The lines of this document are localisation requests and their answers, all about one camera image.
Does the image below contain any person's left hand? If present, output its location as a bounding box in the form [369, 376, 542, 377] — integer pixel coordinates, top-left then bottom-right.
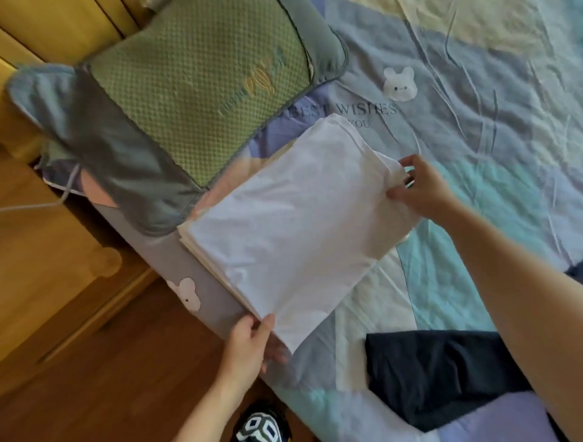
[219, 313, 289, 391]

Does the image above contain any pastel patchwork bed quilt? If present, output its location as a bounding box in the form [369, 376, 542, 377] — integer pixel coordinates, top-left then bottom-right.
[43, 0, 583, 442]

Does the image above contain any wooden headboard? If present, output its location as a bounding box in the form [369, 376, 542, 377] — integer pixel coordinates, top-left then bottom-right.
[0, 0, 151, 165]

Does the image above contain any black and white patterned slipper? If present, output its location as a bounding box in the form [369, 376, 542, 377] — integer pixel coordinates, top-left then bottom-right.
[231, 401, 292, 442]

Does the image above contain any dark navy garment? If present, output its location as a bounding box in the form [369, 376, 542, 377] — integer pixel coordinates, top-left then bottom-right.
[364, 331, 570, 442]

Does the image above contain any white cloth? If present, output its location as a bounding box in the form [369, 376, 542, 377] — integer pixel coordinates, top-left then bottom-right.
[177, 113, 422, 355]

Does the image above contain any wooden bedside cabinet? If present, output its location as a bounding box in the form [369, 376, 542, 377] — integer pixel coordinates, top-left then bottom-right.
[0, 150, 158, 397]

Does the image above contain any person's right hand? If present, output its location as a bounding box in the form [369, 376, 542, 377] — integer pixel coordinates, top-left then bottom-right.
[386, 154, 462, 222]

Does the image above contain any green and grey pillow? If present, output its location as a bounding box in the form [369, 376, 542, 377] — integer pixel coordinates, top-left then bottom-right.
[5, 0, 350, 237]

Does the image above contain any person's left forearm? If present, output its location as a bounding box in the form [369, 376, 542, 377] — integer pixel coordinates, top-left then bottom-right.
[171, 379, 249, 442]

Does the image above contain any white cable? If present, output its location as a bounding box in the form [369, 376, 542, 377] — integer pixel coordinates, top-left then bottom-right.
[0, 161, 85, 215]

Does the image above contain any person's right forearm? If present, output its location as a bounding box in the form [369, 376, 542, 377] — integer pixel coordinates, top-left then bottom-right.
[430, 199, 583, 442]

